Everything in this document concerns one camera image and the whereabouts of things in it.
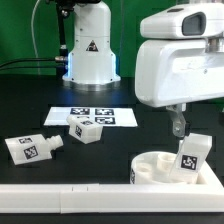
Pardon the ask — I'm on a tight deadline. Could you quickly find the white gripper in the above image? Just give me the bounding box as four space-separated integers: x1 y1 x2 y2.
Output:
135 39 224 138

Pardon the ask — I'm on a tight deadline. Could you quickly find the white L-shaped fence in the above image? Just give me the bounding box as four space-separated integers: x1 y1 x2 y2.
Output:
0 164 224 214

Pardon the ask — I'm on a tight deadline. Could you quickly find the white marker sheet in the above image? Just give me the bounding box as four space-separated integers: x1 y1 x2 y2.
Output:
44 107 138 127

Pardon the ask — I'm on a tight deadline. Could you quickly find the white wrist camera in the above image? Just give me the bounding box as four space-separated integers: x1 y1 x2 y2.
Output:
140 3 224 39

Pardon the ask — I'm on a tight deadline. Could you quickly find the black cable lower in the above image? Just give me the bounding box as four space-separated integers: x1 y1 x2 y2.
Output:
0 64 69 73

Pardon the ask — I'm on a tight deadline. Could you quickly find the black cable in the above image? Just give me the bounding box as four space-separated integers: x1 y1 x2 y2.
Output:
0 57 69 69
0 64 69 73

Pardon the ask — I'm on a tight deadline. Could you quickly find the black cable upper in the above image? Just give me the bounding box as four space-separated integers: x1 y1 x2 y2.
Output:
0 57 69 69

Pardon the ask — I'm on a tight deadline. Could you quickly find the white thin cable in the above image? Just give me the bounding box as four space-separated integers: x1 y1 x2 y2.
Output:
30 0 44 76

